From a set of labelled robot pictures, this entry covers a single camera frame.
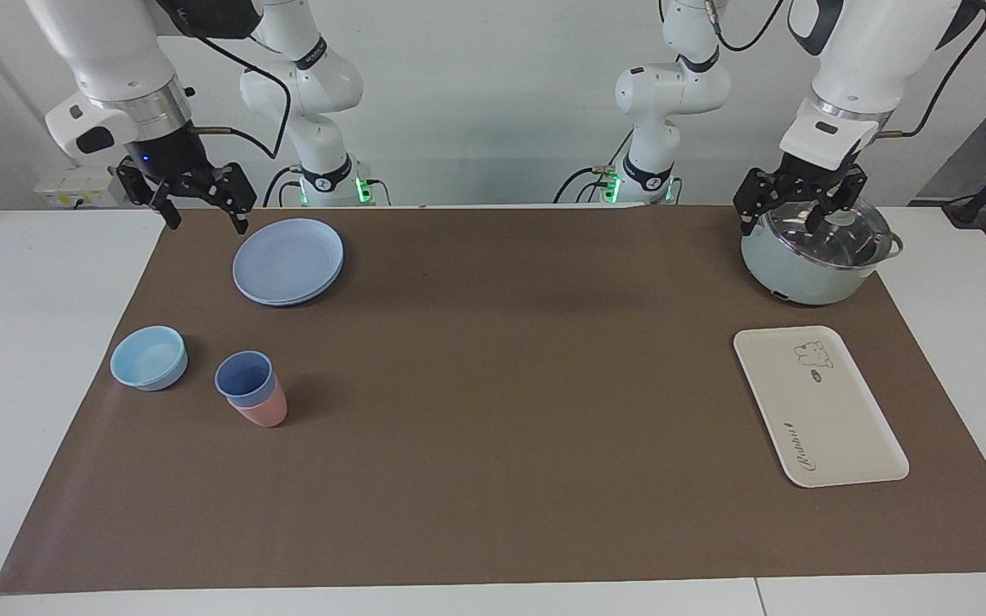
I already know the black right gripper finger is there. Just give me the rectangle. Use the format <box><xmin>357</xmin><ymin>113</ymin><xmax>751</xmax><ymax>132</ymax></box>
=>
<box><xmin>205</xmin><ymin>163</ymin><xmax>256</xmax><ymax>234</ymax></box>
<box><xmin>116</xmin><ymin>158</ymin><xmax>181</xmax><ymax>230</ymax></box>

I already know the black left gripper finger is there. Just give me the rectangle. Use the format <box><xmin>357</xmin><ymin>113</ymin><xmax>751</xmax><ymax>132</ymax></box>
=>
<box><xmin>733</xmin><ymin>169</ymin><xmax>781</xmax><ymax>236</ymax></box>
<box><xmin>805</xmin><ymin>167</ymin><xmax>869</xmax><ymax>234</ymax></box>

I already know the blue plastic cup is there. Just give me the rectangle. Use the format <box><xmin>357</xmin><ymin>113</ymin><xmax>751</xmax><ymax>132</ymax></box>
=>
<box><xmin>214</xmin><ymin>351</ymin><xmax>276</xmax><ymax>409</ymax></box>

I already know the pink plastic cup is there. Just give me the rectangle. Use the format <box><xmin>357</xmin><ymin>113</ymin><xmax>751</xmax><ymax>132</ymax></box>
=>
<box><xmin>228</xmin><ymin>381</ymin><xmax>288</xmax><ymax>428</ymax></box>

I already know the cream rectangular rabbit tray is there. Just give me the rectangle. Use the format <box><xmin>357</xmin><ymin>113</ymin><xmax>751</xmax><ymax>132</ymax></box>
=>
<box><xmin>733</xmin><ymin>325</ymin><xmax>911</xmax><ymax>489</ymax></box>

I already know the glass pot lid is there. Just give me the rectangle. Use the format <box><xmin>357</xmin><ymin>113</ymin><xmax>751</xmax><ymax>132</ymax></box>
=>
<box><xmin>763</xmin><ymin>198</ymin><xmax>894</xmax><ymax>268</ymax></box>

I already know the blue round plate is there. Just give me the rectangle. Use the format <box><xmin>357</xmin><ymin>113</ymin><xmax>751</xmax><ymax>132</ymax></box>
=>
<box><xmin>232</xmin><ymin>218</ymin><xmax>346</xmax><ymax>307</ymax></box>

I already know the pale green cooking pot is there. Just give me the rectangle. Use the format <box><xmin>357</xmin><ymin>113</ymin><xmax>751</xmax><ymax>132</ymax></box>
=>
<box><xmin>739</xmin><ymin>198</ymin><xmax>905</xmax><ymax>306</ymax></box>

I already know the light blue bowl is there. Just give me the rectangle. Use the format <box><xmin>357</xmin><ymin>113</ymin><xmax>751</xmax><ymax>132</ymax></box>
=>
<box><xmin>110</xmin><ymin>325</ymin><xmax>188</xmax><ymax>392</ymax></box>

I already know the brown table mat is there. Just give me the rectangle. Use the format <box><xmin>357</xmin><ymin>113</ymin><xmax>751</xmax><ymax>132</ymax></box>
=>
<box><xmin>0</xmin><ymin>205</ymin><xmax>986</xmax><ymax>594</ymax></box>

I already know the black right base cable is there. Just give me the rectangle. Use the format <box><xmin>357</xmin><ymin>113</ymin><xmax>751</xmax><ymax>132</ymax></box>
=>
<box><xmin>264</xmin><ymin>167</ymin><xmax>301</xmax><ymax>206</ymax></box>

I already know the black base cable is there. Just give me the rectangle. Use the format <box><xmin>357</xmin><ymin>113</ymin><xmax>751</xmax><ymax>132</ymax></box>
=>
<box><xmin>555</xmin><ymin>128</ymin><xmax>633</xmax><ymax>204</ymax></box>
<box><xmin>264</xmin><ymin>167</ymin><xmax>301</xmax><ymax>206</ymax></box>

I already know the white wall power strip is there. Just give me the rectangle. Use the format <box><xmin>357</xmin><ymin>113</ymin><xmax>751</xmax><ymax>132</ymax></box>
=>
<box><xmin>35</xmin><ymin>167</ymin><xmax>130</xmax><ymax>209</ymax></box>

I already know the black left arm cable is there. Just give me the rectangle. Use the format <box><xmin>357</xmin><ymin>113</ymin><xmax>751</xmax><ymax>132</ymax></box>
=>
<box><xmin>703</xmin><ymin>0</ymin><xmax>986</xmax><ymax>138</ymax></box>

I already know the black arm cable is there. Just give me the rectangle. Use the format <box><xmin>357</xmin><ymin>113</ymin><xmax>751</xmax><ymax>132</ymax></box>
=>
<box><xmin>172</xmin><ymin>13</ymin><xmax>293</xmax><ymax>161</ymax></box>
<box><xmin>703</xmin><ymin>0</ymin><xmax>986</xmax><ymax>138</ymax></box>

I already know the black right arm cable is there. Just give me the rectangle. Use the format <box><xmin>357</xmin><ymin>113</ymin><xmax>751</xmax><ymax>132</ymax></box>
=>
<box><xmin>172</xmin><ymin>13</ymin><xmax>293</xmax><ymax>161</ymax></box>

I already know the black left base cable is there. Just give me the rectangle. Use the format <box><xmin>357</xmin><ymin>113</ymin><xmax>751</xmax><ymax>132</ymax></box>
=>
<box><xmin>555</xmin><ymin>128</ymin><xmax>633</xmax><ymax>204</ymax></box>

